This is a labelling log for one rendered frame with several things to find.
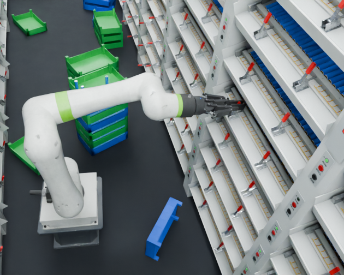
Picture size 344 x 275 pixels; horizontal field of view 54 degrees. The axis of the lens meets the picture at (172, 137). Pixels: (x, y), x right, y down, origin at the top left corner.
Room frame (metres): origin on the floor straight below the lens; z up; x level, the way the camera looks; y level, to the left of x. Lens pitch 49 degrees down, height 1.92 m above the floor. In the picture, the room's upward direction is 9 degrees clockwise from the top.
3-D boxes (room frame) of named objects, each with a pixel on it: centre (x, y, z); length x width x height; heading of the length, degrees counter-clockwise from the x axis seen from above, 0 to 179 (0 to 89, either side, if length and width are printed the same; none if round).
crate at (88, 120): (1.58, 0.50, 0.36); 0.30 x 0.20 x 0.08; 135
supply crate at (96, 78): (1.58, 0.50, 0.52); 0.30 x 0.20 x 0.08; 135
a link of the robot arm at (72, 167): (0.87, 0.47, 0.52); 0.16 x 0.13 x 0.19; 25
